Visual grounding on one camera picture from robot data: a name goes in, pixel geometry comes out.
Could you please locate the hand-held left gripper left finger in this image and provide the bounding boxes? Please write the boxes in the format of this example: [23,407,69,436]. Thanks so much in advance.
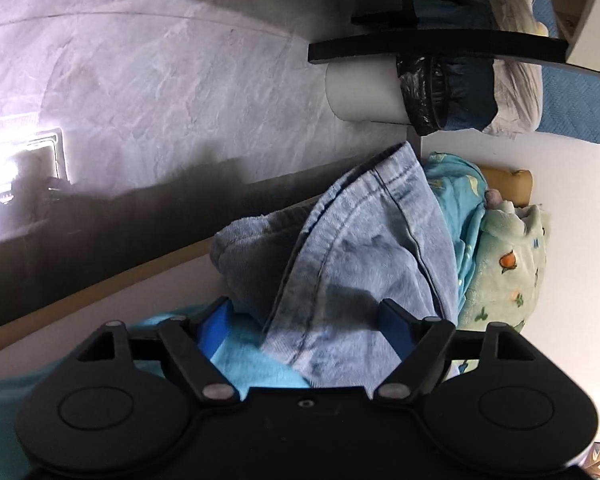
[77,297,241,403]

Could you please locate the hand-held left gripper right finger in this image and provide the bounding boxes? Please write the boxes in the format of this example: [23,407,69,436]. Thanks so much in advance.
[372,298,536,401]

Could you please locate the blue denim jeans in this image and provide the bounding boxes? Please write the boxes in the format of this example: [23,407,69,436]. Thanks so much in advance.
[210,140,463,391]

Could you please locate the pale green printed blanket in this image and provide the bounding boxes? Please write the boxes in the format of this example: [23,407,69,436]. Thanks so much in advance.
[457,195,552,335]

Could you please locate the turquoise bed sheet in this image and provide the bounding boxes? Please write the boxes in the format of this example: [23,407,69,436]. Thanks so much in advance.
[0,151,487,480]

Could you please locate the white bin with black bag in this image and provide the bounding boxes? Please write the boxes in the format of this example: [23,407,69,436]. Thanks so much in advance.
[324,54,452,137]

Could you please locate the beige grey blanket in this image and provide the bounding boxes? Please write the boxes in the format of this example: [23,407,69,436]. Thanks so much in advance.
[467,0,547,139]

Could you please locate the black wooden chair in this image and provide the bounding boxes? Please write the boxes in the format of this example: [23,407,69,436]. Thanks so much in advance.
[307,0,600,93]

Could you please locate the blue quilted cushion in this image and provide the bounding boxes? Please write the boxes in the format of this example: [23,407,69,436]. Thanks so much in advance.
[529,0,600,146]

